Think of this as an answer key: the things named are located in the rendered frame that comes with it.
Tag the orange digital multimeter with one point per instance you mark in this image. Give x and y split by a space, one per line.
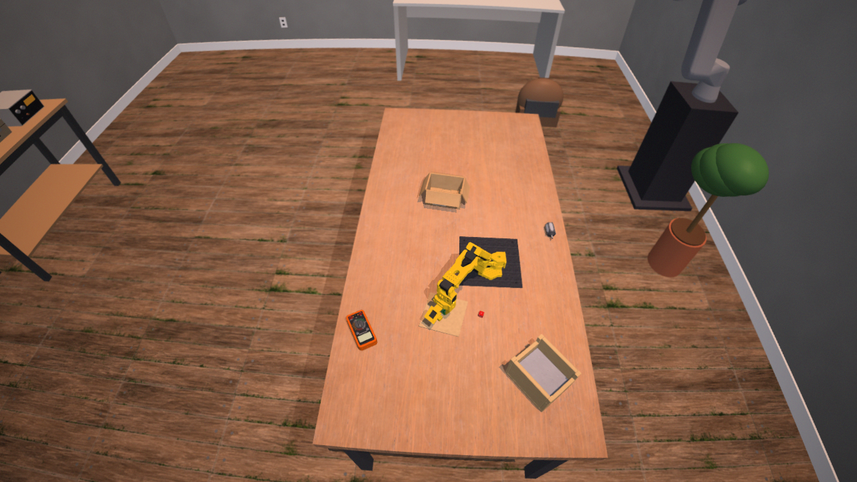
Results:
361 330

